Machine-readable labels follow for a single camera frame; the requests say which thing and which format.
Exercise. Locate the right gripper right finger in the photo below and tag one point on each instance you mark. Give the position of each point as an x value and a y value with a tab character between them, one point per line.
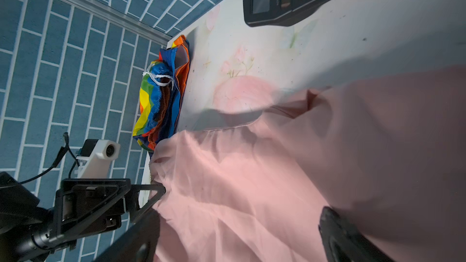
344	243

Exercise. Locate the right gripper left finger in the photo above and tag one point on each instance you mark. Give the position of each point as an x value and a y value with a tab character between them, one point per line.
138	244

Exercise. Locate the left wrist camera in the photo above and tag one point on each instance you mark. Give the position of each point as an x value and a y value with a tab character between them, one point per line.
95	158

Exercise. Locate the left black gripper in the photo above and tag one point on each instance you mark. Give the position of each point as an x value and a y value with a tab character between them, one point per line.
86	207

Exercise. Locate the pink shorts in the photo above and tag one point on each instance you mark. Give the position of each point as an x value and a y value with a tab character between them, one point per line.
387	154

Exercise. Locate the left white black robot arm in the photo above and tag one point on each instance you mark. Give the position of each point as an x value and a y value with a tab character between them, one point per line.
27	228

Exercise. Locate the rainbow striped shorts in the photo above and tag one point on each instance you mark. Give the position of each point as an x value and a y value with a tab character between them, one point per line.
161	95

